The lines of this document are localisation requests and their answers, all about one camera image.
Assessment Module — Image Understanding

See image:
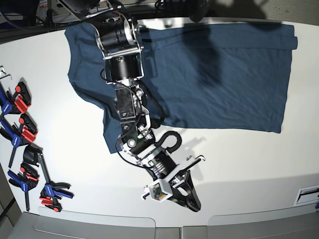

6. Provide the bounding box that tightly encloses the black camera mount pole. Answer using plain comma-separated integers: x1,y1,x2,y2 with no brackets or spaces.
189,0,211,22

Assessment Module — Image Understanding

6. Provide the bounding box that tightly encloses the top blue red bar clamp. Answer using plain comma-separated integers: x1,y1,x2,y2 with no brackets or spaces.
0,81,31,120

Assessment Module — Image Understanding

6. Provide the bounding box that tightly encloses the grey right chair back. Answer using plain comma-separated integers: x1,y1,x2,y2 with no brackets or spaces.
181,205,319,239

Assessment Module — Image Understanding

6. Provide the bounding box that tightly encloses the aluminium rail with cables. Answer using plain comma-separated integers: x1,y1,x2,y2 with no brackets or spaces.
35,0,188,26

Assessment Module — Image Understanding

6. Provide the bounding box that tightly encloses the bottom blue red bar clamp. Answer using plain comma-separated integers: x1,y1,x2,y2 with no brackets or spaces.
38,152,74,212

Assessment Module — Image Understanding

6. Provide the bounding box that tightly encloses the white slotted label plate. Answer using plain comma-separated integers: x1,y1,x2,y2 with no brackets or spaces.
294,186,319,207

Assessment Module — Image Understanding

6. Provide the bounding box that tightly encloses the metal hex key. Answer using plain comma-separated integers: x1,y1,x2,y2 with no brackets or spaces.
0,66,12,80

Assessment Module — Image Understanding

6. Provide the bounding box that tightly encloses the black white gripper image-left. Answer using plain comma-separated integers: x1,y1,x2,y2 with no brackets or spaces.
141,149,205,212

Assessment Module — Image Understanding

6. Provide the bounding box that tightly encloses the dark blue T-shirt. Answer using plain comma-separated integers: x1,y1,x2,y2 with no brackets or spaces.
64,22,299,155

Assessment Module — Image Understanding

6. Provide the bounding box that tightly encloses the blue red bar clamp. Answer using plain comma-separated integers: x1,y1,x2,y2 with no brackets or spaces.
0,81,31,120
38,152,74,212
0,113,37,168
7,162,39,212

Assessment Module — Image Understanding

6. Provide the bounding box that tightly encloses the grey left chair back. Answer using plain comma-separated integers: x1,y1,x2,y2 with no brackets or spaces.
9,213,180,239

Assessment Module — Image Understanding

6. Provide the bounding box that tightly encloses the grey chair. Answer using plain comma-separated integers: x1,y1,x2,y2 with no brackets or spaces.
9,213,180,239
181,205,319,239

